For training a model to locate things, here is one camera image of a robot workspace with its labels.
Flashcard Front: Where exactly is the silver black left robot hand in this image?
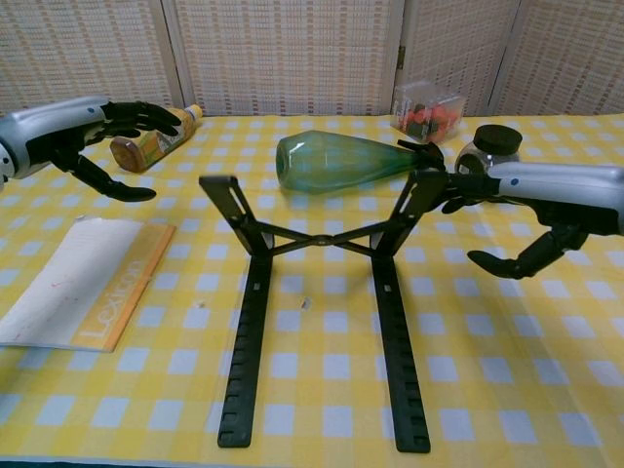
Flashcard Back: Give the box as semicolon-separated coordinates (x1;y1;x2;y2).
0;95;182;203

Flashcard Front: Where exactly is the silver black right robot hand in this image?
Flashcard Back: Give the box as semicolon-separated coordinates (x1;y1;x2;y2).
441;161;624;281

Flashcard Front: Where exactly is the black folding stand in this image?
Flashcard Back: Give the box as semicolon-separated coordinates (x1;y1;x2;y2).
198;170;449;453

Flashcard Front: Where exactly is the glass jar with black lid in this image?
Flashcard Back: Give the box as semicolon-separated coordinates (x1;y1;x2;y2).
453;124;524;176

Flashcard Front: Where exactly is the amber tea bottle yellow label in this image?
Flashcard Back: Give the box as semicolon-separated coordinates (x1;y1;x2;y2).
109;103;204;174

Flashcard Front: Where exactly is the clear box with red clips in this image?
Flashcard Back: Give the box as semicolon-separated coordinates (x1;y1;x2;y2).
390;81;465;145

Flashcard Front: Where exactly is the white yellow Lexicon notebook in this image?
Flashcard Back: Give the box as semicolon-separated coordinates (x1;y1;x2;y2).
0;216;176;353

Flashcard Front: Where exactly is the yellow white checkered tablecloth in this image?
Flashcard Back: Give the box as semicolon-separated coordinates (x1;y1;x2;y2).
0;114;624;468

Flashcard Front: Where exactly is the green plastic spray bottle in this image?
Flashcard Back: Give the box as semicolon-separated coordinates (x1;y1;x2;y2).
275;130;448;196

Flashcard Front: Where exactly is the woven folding room screen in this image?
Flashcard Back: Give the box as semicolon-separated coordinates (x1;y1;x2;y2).
0;0;624;129

